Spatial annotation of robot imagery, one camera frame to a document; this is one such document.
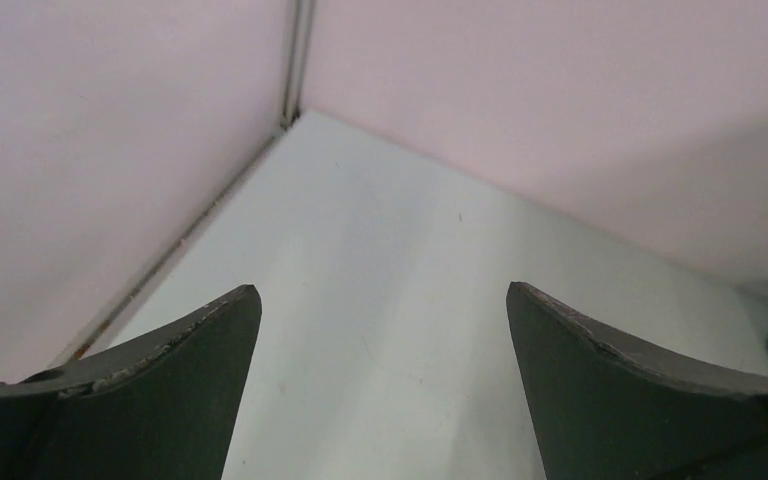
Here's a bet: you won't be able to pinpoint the left aluminium corner post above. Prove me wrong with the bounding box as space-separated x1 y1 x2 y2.
279 0 317 130

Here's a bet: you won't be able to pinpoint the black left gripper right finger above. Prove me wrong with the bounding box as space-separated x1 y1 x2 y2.
506 282 768 479

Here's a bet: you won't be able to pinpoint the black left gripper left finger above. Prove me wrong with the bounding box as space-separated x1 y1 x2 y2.
0 285 262 479

